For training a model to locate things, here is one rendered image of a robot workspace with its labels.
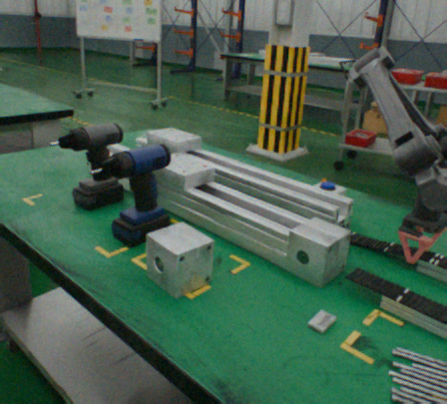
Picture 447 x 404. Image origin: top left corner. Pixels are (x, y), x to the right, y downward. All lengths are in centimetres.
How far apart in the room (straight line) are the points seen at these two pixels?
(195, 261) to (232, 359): 20
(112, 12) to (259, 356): 641
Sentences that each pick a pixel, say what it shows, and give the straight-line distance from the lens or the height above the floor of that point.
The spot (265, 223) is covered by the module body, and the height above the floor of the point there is 86.
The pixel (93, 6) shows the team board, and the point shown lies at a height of 140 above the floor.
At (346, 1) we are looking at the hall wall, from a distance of 954.
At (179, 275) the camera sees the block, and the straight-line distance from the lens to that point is 81.
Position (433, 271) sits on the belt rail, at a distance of 104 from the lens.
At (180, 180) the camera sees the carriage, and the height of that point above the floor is 89.
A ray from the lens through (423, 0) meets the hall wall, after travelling 895.
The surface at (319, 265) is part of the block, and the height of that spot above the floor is 83.
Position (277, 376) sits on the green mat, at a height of 78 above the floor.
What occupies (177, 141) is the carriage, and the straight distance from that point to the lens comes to 138.
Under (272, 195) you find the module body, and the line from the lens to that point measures 115.
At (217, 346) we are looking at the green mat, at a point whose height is 78.
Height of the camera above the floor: 127
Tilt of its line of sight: 19 degrees down
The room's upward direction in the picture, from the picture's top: 3 degrees clockwise
